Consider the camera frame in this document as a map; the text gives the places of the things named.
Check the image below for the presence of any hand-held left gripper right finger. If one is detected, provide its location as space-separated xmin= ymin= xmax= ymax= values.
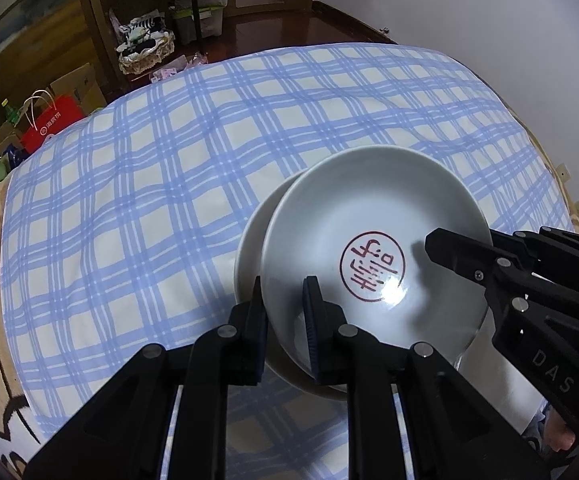
xmin=302 ymin=275 xmax=553 ymax=480

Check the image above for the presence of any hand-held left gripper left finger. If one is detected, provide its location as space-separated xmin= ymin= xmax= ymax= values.
xmin=24 ymin=276 xmax=270 ymax=480

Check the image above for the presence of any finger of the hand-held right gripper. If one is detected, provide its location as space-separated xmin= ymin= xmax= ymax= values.
xmin=424 ymin=227 xmax=541 ymax=312
xmin=489 ymin=226 xmax=579 ymax=307

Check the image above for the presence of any plain white plate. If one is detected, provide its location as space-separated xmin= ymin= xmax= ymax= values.
xmin=233 ymin=175 xmax=486 ymax=403

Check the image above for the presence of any white red-stamp plate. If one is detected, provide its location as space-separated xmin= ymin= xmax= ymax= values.
xmin=262 ymin=144 xmax=491 ymax=396

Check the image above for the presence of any person's right hand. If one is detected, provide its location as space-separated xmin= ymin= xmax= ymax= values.
xmin=543 ymin=404 xmax=579 ymax=455

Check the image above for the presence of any person's blue-grey clothing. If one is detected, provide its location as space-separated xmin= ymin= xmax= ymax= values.
xmin=519 ymin=400 xmax=570 ymax=457

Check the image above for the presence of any blue plaid cloth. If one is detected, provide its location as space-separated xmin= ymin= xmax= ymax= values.
xmin=0 ymin=44 xmax=577 ymax=480

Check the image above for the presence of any cardboard box of packets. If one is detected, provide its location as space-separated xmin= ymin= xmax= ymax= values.
xmin=149 ymin=52 xmax=211 ymax=84

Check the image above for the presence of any red paper bag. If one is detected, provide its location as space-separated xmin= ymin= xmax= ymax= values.
xmin=22 ymin=89 xmax=88 ymax=156

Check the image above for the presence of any wicker basket with clothes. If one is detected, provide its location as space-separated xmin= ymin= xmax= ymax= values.
xmin=116 ymin=15 xmax=176 ymax=75

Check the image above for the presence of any clear plastic storage bin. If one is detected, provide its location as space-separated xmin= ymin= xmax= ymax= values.
xmin=172 ymin=0 xmax=228 ymax=44

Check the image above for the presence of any green bottle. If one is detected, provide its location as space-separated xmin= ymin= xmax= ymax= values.
xmin=2 ymin=99 xmax=23 ymax=127

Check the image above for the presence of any black folding stand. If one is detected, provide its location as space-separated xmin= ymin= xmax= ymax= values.
xmin=169 ymin=0 xmax=226 ymax=42

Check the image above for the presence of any wooden cabinet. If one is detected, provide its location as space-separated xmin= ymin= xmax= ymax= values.
xmin=0 ymin=0 xmax=117 ymax=111

